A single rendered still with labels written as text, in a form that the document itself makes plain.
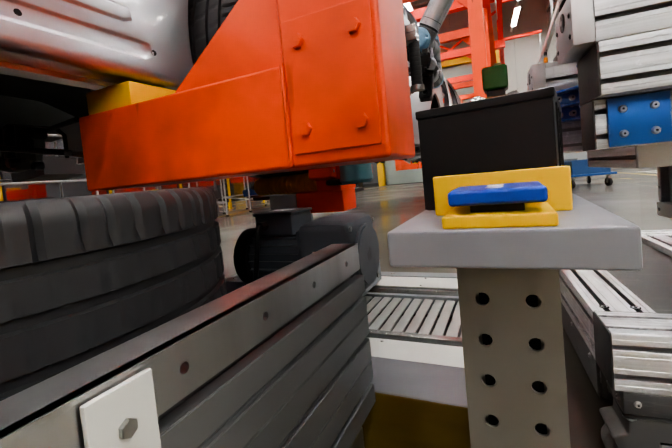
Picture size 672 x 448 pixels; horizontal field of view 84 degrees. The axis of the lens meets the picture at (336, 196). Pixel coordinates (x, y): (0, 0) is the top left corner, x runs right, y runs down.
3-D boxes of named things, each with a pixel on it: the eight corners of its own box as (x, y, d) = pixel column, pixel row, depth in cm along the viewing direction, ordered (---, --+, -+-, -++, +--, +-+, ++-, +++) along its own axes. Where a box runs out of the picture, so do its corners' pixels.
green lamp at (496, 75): (484, 95, 66) (482, 72, 66) (508, 91, 65) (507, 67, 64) (482, 91, 63) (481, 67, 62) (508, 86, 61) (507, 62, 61)
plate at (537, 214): (455, 216, 37) (454, 205, 37) (548, 212, 33) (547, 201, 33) (442, 229, 29) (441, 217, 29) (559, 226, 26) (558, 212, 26)
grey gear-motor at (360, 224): (255, 325, 111) (242, 209, 109) (390, 339, 93) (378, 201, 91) (211, 354, 95) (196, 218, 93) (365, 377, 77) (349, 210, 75)
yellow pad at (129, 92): (145, 122, 92) (143, 102, 92) (186, 113, 86) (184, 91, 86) (87, 116, 79) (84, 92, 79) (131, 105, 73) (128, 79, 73)
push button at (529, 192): (459, 209, 36) (457, 186, 36) (541, 205, 33) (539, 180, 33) (448, 219, 30) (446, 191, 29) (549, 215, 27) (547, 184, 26)
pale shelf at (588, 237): (455, 208, 70) (453, 191, 70) (559, 202, 63) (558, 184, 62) (389, 267, 31) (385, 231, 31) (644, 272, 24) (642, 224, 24)
